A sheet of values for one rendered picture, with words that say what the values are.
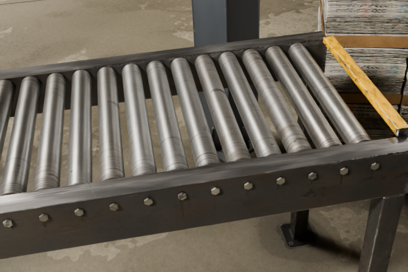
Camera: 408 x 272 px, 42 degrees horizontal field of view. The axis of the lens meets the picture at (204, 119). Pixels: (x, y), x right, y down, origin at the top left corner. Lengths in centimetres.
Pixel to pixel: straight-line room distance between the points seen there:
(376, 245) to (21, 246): 77
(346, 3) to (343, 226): 81
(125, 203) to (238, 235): 102
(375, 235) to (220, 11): 104
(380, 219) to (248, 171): 35
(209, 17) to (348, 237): 95
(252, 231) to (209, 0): 86
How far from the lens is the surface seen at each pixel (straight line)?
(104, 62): 145
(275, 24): 345
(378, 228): 127
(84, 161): 112
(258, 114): 120
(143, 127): 118
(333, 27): 187
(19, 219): 106
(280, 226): 204
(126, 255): 198
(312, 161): 108
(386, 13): 187
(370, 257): 135
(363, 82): 130
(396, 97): 204
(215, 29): 203
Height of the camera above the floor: 149
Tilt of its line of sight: 35 degrees down
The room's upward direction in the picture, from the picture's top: 3 degrees counter-clockwise
